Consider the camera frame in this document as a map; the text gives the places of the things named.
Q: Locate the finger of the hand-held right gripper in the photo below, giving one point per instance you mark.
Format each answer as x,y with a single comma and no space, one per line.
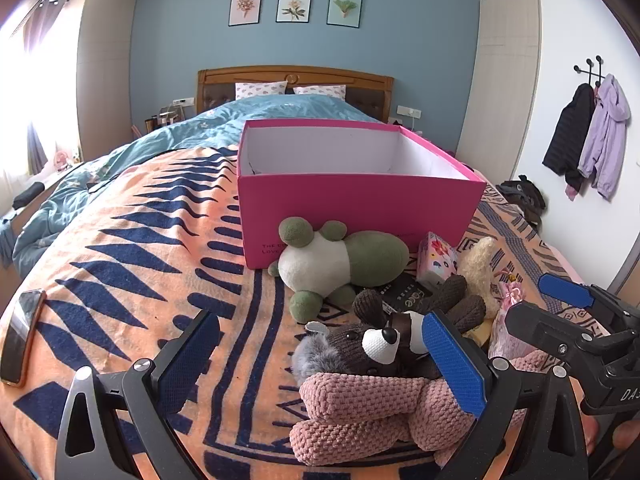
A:
540,330
565,291

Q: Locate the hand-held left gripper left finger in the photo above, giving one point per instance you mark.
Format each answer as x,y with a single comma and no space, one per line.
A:
185,360

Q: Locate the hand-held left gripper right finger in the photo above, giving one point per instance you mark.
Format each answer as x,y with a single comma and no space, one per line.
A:
455,365

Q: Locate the pink gift packet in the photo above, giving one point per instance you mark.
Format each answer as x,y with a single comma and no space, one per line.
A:
507,295

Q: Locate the black card packet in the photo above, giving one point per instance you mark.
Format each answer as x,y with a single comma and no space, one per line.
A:
410,300

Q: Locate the cream plush toy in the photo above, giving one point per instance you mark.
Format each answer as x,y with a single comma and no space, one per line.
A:
477,260

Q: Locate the brown plush raccoon toy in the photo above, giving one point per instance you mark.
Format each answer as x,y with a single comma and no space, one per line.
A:
360,355

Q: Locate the floral tissue pack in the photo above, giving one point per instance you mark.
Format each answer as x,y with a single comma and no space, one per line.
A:
435,260

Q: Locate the pink knitted plush toy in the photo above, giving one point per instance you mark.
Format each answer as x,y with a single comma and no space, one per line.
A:
350,405

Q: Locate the green and white plush frog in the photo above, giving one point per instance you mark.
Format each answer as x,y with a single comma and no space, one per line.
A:
315,260

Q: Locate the pink cardboard box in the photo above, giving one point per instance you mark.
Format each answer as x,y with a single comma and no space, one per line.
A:
350,210

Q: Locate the person's right hand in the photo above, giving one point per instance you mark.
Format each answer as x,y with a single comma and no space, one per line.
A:
627,435

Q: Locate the pink garment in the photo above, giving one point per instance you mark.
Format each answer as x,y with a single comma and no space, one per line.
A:
571,192

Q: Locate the brown bag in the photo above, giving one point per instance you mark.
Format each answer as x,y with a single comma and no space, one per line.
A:
522,197

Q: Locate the orange patterned blanket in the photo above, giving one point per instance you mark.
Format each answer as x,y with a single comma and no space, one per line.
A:
150,260

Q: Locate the black jacket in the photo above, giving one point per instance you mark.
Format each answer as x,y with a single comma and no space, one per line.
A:
567,135

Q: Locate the purple jacket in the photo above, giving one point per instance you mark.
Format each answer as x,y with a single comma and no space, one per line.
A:
607,135

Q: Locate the smartphone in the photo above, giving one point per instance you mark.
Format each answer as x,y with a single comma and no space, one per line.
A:
22,330

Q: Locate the black coat hook rack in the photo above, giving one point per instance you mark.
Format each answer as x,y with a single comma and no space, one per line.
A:
590,67

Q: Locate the black pouch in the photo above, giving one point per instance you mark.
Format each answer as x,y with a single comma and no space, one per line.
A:
28,195

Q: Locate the small pink fan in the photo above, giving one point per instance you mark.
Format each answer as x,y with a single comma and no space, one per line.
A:
61,160

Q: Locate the blue duvet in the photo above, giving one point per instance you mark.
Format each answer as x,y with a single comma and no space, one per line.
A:
200,125

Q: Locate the group of cosmetic bottles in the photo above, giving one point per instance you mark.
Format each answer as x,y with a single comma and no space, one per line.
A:
162,119

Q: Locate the white patterned pillow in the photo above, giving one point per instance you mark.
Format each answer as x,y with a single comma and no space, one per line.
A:
260,91
320,91

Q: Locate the wooden headboard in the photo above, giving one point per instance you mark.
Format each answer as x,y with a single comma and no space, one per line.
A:
300,74

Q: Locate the framed green leaf picture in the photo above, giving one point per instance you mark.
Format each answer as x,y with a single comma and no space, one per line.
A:
344,8

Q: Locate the framed white flower picture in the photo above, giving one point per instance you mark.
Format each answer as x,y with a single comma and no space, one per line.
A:
294,5

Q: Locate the beige wall cabinet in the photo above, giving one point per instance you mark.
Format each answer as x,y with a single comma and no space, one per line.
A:
505,85
105,70

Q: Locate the white wall socket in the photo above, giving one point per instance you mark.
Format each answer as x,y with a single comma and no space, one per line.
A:
182,102
408,110

